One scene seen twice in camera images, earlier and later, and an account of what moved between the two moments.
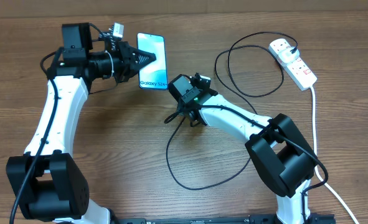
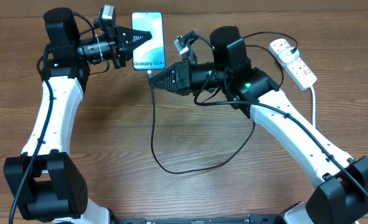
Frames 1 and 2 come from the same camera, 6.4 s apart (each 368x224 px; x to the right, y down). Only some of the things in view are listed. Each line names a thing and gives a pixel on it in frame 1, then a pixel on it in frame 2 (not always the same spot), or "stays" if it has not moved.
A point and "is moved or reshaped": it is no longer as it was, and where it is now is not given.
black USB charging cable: x=236 y=91 to x=242 y=148
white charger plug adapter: x=286 y=56 stays
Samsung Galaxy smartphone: x=155 y=76 is moved or reshaped
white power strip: x=296 y=70 stays
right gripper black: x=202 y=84 to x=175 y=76
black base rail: x=311 y=218 stays
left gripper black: x=127 y=54 to x=122 y=51
